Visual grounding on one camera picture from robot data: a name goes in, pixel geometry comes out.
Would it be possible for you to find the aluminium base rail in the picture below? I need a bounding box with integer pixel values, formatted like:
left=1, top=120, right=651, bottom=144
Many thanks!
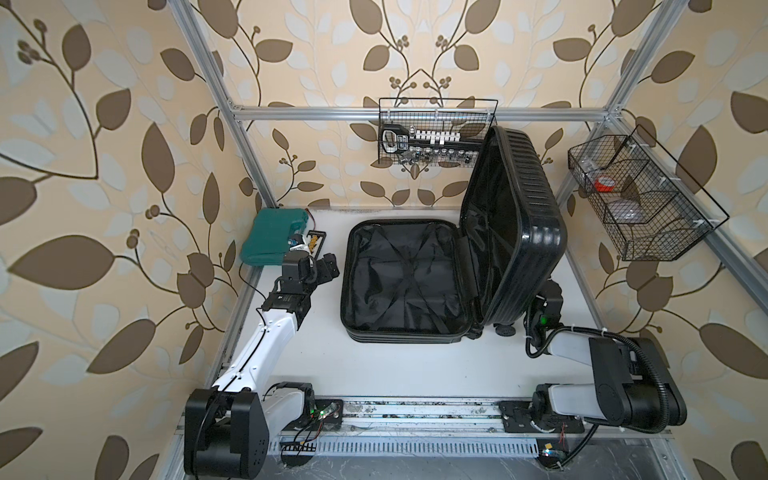
left=173, top=395, right=667, bottom=460

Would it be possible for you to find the black hard-shell suitcase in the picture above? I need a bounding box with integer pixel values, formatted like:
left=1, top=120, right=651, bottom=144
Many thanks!
left=340, top=126, right=567, bottom=344

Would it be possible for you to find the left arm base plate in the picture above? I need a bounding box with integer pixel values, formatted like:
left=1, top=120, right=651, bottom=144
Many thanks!
left=262, top=396, right=345, bottom=436

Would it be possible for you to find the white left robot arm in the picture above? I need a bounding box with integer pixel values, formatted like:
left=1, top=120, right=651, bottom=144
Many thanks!
left=183, top=250, right=343, bottom=479

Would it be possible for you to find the small black screwdriver bit box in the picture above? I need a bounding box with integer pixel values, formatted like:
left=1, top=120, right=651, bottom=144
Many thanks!
left=292, top=230, right=327, bottom=258

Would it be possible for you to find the red item in basket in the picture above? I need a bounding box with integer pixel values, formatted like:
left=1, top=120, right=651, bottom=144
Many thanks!
left=593, top=174, right=616, bottom=193

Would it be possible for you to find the socket set in basket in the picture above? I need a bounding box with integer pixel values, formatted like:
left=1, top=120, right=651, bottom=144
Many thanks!
left=378, top=124, right=483, bottom=166

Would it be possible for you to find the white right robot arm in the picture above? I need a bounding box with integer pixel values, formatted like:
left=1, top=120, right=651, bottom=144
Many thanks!
left=523, top=279, right=688, bottom=434

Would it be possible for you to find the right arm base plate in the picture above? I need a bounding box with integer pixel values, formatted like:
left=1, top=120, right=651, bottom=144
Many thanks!
left=497, top=400, right=585, bottom=434

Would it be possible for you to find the black wire basket wall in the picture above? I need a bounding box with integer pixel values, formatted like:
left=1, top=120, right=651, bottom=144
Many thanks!
left=377, top=96, right=498, bottom=170
left=568, top=124, right=730, bottom=261

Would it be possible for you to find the green plastic tool case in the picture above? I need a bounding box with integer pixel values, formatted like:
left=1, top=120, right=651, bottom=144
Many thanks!
left=240, top=208, right=309, bottom=267

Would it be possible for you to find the black wire basket back wall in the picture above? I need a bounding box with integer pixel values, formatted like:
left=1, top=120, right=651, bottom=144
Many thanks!
left=377, top=96, right=498, bottom=170

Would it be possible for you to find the black wire basket right wall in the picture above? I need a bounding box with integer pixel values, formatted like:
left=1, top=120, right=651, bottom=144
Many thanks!
left=568, top=124, right=730, bottom=261

